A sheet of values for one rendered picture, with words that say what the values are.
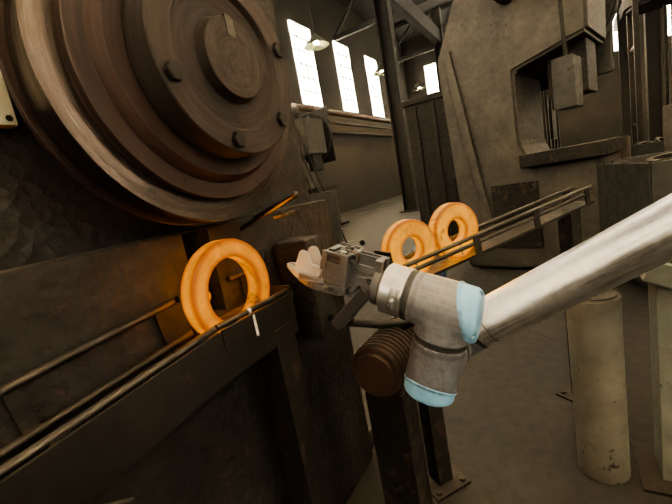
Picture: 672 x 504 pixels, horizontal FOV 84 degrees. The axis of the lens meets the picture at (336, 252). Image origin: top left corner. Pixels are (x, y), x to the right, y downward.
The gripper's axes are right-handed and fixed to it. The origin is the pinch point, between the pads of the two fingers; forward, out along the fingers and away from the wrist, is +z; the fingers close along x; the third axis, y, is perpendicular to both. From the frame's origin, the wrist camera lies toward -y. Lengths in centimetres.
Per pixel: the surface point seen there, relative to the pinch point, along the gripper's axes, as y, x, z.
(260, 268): 0.5, 5.2, 4.2
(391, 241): 2.0, -28.3, -10.0
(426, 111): 54, -399, 103
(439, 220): 7.0, -41.4, -18.0
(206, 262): 4.8, 17.5, 5.6
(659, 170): 23, -181, -86
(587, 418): -38, -46, -65
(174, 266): 2.4, 18.5, 12.6
